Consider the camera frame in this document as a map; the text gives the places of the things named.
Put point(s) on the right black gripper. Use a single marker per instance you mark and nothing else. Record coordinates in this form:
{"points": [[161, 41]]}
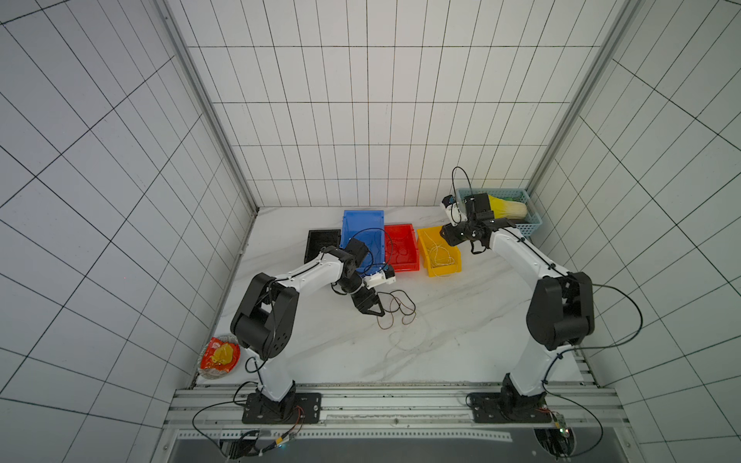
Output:
{"points": [[474, 232]]}

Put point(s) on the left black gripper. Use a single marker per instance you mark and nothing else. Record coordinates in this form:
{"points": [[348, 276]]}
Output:
{"points": [[366, 301]]}

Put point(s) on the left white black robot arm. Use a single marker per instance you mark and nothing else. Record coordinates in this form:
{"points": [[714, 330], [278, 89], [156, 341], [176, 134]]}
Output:
{"points": [[264, 320]]}

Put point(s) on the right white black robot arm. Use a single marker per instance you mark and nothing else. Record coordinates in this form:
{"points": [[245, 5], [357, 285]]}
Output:
{"points": [[561, 311]]}

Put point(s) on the yellow plastic bin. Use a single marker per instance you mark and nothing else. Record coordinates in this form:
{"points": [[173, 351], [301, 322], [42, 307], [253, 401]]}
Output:
{"points": [[438, 258]]}

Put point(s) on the toy napa cabbage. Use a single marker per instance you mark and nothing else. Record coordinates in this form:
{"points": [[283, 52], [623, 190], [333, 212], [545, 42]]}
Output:
{"points": [[506, 209]]}

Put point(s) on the red plastic bin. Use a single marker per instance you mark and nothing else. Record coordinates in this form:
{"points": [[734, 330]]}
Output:
{"points": [[401, 248]]}

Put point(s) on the light blue mesh basket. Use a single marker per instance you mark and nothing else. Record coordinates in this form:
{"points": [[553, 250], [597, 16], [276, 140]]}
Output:
{"points": [[529, 224]]}

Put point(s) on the blue plastic bin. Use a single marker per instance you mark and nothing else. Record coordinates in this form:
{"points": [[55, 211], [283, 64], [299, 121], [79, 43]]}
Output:
{"points": [[368, 227]]}

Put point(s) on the black plastic bin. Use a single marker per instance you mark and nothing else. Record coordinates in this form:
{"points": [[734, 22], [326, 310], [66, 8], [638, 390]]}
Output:
{"points": [[319, 239]]}

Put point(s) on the red yellow snack bag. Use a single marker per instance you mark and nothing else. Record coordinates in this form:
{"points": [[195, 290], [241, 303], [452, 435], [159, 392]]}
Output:
{"points": [[219, 357]]}

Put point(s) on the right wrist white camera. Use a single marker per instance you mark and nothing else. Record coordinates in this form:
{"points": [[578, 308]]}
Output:
{"points": [[452, 210]]}

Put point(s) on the wrist white camera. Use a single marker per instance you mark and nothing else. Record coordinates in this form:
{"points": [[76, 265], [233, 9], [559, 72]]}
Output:
{"points": [[385, 276], [452, 210]]}

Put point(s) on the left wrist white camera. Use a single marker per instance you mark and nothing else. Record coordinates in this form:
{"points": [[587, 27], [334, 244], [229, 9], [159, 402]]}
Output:
{"points": [[385, 276]]}

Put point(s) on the aluminium mounting rail frame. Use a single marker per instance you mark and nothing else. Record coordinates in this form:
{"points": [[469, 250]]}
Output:
{"points": [[425, 410]]}

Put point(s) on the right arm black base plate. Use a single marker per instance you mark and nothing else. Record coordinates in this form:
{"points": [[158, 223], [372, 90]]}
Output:
{"points": [[508, 407]]}

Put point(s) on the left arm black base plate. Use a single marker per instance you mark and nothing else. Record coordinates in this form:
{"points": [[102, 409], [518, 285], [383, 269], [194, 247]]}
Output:
{"points": [[295, 407]]}

